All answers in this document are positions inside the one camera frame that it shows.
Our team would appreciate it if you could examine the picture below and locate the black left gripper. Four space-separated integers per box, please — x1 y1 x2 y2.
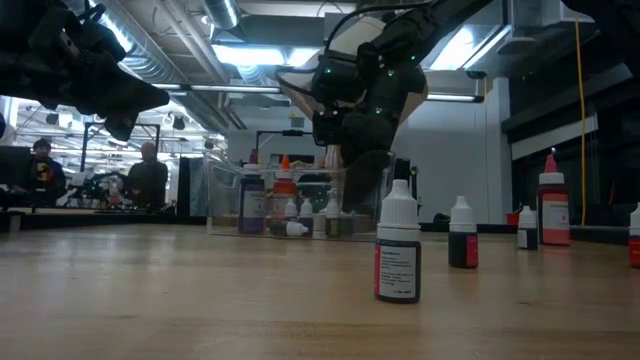
0 1 171 143

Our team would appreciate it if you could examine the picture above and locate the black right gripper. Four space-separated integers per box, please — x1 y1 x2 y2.
309 43 430 213

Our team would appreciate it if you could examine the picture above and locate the large orange food coloring bottle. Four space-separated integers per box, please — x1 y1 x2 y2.
272 153 300 226

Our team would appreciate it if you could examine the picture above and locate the small pink label dropper bottle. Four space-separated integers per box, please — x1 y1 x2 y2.
447 195 480 270
373 179 423 305

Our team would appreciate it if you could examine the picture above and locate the large purple food coloring bottle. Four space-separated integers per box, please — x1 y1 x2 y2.
238 148 267 235

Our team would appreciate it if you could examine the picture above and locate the large pink food coloring bottle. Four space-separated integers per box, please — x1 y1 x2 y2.
537 154 572 248

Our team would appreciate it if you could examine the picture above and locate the person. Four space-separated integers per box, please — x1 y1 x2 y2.
126 141 170 210
19 138 68 207

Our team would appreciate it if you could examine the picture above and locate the long ceiling light strip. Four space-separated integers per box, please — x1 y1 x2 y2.
149 82 282 96

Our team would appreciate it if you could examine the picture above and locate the dark grey partition panel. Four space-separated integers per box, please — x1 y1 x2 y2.
177 157 209 220

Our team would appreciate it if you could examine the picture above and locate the black monitor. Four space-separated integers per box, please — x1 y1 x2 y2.
0 144 31 190

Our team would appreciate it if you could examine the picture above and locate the short ceiling light strip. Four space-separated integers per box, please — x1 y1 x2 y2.
426 92 485 104

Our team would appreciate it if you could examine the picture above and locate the clear plastic bin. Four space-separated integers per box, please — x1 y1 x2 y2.
203 151 397 241

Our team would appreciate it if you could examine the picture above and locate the small red dropper bottle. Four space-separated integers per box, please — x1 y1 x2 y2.
628 202 640 270

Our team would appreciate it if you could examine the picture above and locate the black metal frame stand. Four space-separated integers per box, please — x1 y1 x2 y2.
79 120 162 174

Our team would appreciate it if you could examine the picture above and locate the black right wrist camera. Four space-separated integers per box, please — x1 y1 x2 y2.
311 106 347 148

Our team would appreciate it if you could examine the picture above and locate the silver ventilation duct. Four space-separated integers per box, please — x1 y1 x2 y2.
114 0 241 134

